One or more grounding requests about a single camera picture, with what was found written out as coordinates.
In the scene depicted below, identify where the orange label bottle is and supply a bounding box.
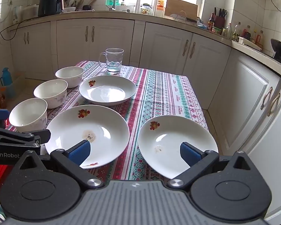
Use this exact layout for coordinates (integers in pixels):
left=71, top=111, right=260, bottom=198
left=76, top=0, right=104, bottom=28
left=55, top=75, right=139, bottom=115
left=157, top=0, right=166, bottom=17

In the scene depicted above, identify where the utensil holder with utensils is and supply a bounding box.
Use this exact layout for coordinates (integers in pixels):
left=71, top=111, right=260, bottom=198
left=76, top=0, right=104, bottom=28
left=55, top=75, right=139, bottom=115
left=67, top=0, right=95, bottom=8

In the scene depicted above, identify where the clear bottle green label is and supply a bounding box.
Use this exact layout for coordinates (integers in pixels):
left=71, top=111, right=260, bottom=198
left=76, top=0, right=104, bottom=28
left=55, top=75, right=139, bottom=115
left=232, top=22, right=241, bottom=41

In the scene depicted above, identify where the white plastic tray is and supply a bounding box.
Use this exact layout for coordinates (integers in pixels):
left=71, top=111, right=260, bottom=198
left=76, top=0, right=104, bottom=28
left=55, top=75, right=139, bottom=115
left=238, top=37, right=263, bottom=51

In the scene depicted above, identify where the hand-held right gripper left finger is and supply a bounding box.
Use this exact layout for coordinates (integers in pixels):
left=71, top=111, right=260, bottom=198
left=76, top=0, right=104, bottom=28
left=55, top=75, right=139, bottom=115
left=13, top=140, right=105, bottom=191

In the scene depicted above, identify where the white electric kettle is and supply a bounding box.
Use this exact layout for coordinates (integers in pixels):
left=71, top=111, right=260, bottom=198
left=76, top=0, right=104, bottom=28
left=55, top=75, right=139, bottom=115
left=13, top=5, right=24, bottom=24

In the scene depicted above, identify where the white countertop appliance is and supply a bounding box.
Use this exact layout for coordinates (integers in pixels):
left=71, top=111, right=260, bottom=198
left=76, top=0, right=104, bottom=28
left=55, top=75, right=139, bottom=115
left=22, top=4, right=39, bottom=20

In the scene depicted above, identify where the black power cable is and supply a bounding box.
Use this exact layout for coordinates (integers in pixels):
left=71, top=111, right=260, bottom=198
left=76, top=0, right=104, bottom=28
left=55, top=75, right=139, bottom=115
left=0, top=14, right=39, bottom=41

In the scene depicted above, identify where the white plate fruit print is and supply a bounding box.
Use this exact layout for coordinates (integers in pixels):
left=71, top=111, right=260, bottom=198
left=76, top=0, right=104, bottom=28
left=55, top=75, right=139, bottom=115
left=138, top=115, right=219, bottom=180
left=79, top=75, right=137, bottom=106
left=45, top=105, right=130, bottom=170

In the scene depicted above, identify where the cardboard box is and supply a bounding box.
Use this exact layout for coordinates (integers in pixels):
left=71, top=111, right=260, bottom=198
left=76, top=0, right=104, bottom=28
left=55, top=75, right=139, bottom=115
left=164, top=0, right=198, bottom=20

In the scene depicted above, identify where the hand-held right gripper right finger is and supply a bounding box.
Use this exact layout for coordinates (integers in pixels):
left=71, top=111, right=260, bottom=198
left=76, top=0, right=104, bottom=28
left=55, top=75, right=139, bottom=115
left=167, top=142, right=260, bottom=190

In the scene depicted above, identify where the striped patterned tablecloth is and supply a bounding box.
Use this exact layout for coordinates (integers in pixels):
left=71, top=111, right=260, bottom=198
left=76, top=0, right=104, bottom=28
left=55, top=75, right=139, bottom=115
left=5, top=60, right=210, bottom=181

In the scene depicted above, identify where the clear glass mug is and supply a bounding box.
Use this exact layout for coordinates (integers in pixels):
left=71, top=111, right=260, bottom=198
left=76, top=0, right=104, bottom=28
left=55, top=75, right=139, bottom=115
left=98, top=48, right=124, bottom=73

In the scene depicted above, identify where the white ceramic bowl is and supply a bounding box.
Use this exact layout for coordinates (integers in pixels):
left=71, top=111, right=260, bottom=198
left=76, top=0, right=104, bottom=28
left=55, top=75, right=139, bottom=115
left=33, top=79, right=68, bottom=109
left=9, top=98, right=48, bottom=133
left=55, top=66, right=85, bottom=89

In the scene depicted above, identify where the beige kitchen countertop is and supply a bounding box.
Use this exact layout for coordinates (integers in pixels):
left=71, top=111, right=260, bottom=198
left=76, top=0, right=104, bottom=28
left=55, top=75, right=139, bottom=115
left=9, top=9, right=281, bottom=82

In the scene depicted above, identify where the dark blue air fryer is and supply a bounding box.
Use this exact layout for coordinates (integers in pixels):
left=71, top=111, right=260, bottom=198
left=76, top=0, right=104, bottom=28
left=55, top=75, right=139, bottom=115
left=38, top=0, right=64, bottom=17

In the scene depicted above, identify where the knife block with knives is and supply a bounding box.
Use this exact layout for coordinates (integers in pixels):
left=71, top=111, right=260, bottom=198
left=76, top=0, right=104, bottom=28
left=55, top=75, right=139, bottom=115
left=212, top=7, right=227, bottom=29

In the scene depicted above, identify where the glass jar floral print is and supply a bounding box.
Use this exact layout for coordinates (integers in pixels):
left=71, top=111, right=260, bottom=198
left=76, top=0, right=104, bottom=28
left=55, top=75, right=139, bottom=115
left=140, top=3, right=151, bottom=15

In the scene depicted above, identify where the blue thermos jug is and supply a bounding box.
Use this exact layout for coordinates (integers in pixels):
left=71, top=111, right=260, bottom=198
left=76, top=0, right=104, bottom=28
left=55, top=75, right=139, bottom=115
left=0, top=67, right=13, bottom=99

